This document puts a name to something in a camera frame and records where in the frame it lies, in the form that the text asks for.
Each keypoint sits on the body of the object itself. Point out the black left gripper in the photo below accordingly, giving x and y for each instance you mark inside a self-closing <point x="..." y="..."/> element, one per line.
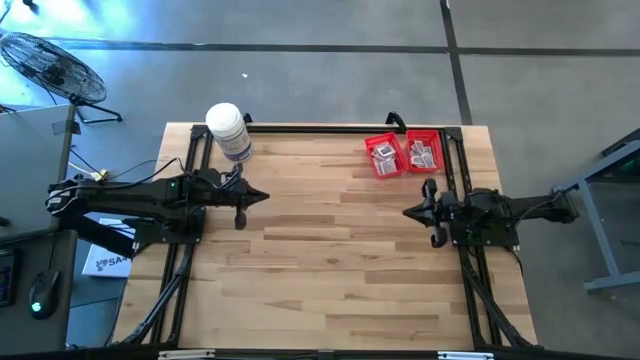
<point x="235" y="195"/>

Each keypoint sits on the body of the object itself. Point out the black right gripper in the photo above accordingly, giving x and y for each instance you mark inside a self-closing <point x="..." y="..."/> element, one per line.
<point x="440" y="212"/>

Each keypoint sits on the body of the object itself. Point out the white packet red print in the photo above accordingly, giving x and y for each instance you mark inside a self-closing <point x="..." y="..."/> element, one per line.
<point x="415" y="161"/>

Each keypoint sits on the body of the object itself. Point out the white square printed packet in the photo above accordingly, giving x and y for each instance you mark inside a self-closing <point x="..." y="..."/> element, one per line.
<point x="384" y="150"/>
<point x="387" y="167"/>

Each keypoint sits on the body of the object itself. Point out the small white rectangular packet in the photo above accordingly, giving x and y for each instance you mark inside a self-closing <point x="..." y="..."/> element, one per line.
<point x="416" y="146"/>
<point x="427" y="149"/>

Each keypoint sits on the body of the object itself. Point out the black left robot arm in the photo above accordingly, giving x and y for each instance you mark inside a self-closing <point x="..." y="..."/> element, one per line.
<point x="125" y="197"/>

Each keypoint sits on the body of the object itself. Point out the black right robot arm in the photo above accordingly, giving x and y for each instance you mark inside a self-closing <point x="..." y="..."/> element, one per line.
<point x="500" y="215"/>

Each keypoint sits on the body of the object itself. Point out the white wipes canister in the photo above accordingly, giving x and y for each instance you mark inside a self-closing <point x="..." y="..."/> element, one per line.
<point x="227" y="125"/>

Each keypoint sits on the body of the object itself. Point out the red plastic basket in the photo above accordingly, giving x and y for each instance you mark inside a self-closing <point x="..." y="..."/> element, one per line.
<point x="370" y="142"/>
<point x="439" y="137"/>

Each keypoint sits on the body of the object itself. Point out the white printed cardboard box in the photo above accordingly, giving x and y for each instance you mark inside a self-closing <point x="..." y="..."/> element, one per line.
<point x="107" y="262"/>

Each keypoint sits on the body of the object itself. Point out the large grey flat panel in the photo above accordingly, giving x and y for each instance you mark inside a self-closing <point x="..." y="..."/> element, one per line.
<point x="30" y="170"/>

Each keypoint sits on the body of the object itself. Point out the black computer mouse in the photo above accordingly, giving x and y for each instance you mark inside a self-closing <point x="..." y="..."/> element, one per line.
<point x="44" y="295"/>

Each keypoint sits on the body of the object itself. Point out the black floor fan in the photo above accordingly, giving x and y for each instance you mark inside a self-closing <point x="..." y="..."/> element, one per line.
<point x="55" y="70"/>

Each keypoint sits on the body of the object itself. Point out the black keyboard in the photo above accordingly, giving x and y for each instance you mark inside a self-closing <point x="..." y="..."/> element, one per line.
<point x="7" y="277"/>

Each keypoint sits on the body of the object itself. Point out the dark grey desk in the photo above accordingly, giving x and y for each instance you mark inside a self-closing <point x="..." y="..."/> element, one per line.
<point x="20" y="330"/>

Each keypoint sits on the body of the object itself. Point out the black frame clamp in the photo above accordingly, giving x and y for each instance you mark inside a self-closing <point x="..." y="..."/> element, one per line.
<point x="247" y="119"/>
<point x="396" y="120"/>

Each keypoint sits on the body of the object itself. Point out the silver aluminium bracket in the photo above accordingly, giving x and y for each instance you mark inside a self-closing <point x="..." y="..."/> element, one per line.
<point x="185" y="354"/>
<point x="465" y="355"/>

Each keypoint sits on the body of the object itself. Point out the blue-grey metal cart frame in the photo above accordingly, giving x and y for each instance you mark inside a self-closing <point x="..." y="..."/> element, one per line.
<point x="612" y="281"/>

